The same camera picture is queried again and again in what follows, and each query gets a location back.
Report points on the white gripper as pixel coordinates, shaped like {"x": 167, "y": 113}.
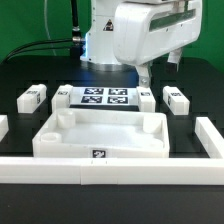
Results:
{"x": 143, "y": 32}

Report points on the white desk top tray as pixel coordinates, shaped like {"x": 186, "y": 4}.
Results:
{"x": 91, "y": 133}

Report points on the fiducial marker sheet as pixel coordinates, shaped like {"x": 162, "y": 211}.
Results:
{"x": 103, "y": 96}

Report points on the white right fence bar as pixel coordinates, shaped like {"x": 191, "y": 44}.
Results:
{"x": 210, "y": 138}

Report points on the white fence bar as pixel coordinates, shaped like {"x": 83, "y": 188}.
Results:
{"x": 3, "y": 126}
{"x": 171, "y": 171}
{"x": 210, "y": 138}

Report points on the white front fence bar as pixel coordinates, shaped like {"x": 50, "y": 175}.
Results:
{"x": 171, "y": 171}

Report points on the white left fence bar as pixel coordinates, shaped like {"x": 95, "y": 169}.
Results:
{"x": 3, "y": 126}

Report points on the black cable connector post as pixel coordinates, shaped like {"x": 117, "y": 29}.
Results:
{"x": 77, "y": 48}

